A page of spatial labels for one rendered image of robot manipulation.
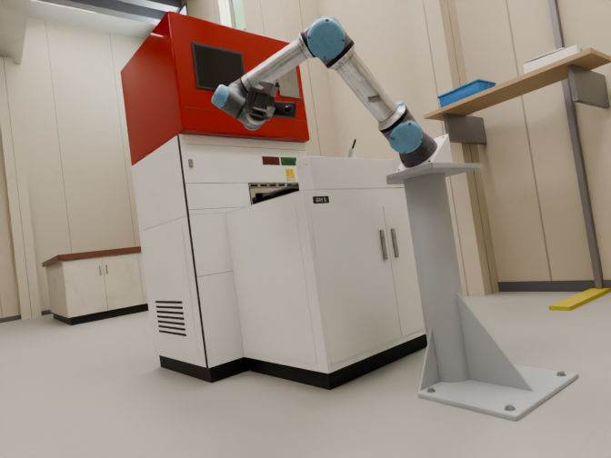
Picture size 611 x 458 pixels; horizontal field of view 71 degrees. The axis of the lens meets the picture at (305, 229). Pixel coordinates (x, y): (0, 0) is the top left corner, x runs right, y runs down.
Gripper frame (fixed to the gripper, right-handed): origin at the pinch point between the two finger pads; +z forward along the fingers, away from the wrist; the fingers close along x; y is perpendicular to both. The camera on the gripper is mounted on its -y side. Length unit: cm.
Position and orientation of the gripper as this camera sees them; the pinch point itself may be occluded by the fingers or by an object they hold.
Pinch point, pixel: (275, 96)
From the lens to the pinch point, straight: 130.5
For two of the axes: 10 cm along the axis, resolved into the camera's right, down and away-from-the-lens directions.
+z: 2.6, 0.3, -9.6
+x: 2.0, -9.8, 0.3
